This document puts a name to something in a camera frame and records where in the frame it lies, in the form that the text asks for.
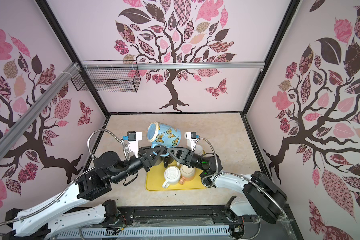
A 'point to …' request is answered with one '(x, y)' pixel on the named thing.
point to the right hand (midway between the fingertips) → (169, 152)
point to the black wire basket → (107, 79)
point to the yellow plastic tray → (154, 179)
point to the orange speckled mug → (187, 173)
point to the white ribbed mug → (172, 176)
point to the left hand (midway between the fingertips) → (164, 151)
